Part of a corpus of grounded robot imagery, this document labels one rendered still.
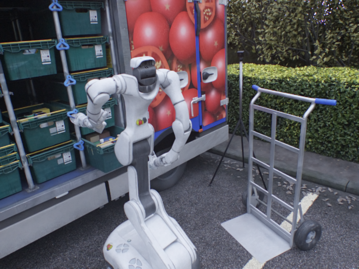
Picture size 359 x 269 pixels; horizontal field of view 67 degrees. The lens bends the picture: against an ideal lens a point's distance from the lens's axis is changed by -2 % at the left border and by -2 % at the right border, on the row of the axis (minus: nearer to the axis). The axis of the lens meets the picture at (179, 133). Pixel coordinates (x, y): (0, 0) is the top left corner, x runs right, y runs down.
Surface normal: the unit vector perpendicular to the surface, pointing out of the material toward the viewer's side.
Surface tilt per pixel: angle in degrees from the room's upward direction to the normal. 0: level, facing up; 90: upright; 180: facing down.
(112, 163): 93
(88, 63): 98
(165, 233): 33
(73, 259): 0
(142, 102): 130
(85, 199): 90
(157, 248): 37
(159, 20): 90
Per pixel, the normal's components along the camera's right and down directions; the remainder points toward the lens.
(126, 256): 0.40, -0.62
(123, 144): -0.63, 0.33
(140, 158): 0.72, 0.30
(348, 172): -0.15, -0.90
